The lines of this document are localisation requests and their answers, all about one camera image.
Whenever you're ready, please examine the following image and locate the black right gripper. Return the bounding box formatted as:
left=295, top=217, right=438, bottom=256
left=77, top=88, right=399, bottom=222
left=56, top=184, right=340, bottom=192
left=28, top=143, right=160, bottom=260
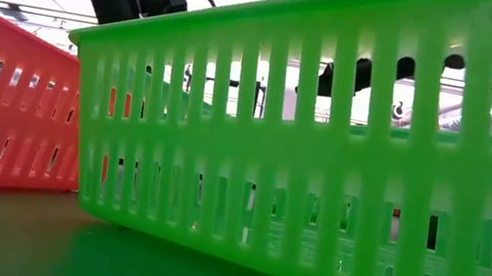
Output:
left=315, top=30, right=469, bottom=121

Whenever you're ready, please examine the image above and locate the green slotted plastic basket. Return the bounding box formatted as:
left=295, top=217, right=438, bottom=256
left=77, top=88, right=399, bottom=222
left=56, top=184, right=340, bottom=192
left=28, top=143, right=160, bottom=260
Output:
left=26, top=0, right=492, bottom=276

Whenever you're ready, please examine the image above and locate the long ceiling light rail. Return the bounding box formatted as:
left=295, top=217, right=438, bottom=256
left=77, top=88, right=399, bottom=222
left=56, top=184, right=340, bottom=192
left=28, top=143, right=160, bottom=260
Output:
left=0, top=0, right=102, bottom=27

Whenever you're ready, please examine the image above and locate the black background stand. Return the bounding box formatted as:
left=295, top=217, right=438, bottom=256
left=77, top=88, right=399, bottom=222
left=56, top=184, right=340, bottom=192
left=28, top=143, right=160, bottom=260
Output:
left=204, top=74, right=262, bottom=93

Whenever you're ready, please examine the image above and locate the black shelf end frame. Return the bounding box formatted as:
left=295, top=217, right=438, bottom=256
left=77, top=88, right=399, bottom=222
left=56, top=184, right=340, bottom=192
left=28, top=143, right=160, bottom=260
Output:
left=255, top=84, right=270, bottom=121

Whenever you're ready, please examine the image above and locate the black ceiling cable reel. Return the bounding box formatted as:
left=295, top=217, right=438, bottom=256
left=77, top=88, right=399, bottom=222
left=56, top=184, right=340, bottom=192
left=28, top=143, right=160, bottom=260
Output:
left=180, top=63, right=195, bottom=93
left=390, top=100, right=408, bottom=122

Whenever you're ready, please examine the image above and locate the red slotted plastic basket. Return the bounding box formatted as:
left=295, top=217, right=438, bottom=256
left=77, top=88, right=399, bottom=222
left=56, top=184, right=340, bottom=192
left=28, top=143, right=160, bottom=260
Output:
left=0, top=0, right=147, bottom=222

